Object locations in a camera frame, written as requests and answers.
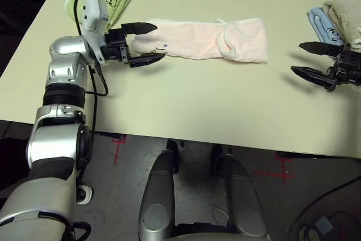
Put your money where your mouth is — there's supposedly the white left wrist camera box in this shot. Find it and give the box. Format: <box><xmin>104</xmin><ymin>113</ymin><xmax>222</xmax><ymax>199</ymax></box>
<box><xmin>81</xmin><ymin>0</ymin><xmax>111</xmax><ymax>65</ymax></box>

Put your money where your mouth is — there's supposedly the beige folded towel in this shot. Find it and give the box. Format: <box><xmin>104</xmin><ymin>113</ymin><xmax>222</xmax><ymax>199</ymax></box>
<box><xmin>323</xmin><ymin>0</ymin><xmax>361</xmax><ymax>46</ymax></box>

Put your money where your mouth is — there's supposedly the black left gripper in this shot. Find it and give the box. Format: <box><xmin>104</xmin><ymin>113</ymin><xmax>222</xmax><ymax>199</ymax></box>
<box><xmin>101</xmin><ymin>21</ymin><xmax>166</xmax><ymax>69</ymax></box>

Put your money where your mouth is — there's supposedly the black upper arm cable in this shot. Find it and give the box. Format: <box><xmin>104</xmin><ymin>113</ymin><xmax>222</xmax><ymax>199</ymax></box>
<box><xmin>70</xmin><ymin>220</ymin><xmax>93</xmax><ymax>241</ymax></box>

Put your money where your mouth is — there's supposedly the black table foot bar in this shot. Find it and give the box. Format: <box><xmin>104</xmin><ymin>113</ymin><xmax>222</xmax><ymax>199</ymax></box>
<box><xmin>278</xmin><ymin>151</ymin><xmax>361</xmax><ymax>160</ymax></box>
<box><xmin>93</xmin><ymin>132</ymin><xmax>127</xmax><ymax>142</ymax></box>

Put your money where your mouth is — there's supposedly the brown shoe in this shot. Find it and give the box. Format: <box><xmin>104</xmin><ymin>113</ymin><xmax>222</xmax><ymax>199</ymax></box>
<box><xmin>298</xmin><ymin>222</ymin><xmax>325</xmax><ymax>241</ymax></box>

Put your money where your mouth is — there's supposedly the black left wrist camera cable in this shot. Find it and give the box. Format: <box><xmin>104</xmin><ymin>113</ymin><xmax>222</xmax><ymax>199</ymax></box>
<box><xmin>73</xmin><ymin>0</ymin><xmax>109</xmax><ymax>134</ymax></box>

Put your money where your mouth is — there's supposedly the grey right robot leg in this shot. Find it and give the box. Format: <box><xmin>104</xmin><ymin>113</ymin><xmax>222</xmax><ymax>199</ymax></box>
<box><xmin>211</xmin><ymin>144</ymin><xmax>267</xmax><ymax>238</ymax></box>

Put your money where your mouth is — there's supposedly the blue square tag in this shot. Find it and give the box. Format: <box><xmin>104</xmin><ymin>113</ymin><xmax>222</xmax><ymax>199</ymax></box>
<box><xmin>315</xmin><ymin>217</ymin><xmax>333</xmax><ymax>232</ymax></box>

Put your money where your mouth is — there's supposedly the blue folded towel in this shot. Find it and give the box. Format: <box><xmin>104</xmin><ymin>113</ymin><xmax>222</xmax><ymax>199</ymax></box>
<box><xmin>306</xmin><ymin>7</ymin><xmax>346</xmax><ymax>46</ymax></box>

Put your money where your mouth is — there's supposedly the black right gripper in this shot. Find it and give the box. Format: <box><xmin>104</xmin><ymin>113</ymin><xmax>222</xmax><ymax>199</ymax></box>
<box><xmin>290</xmin><ymin>41</ymin><xmax>361</xmax><ymax>92</ymax></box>

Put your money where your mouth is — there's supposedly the pink striped towel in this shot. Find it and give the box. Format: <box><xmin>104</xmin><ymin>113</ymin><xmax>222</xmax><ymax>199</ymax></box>
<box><xmin>132</xmin><ymin>17</ymin><xmax>269</xmax><ymax>65</ymax></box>

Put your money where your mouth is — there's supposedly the white bystander shoe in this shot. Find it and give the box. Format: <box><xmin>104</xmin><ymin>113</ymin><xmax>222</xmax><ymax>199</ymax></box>
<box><xmin>75</xmin><ymin>185</ymin><xmax>94</xmax><ymax>205</ymax></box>

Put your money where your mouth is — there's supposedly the black floor cable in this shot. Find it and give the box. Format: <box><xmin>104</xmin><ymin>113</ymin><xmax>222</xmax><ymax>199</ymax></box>
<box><xmin>293</xmin><ymin>210</ymin><xmax>361</xmax><ymax>241</ymax></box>

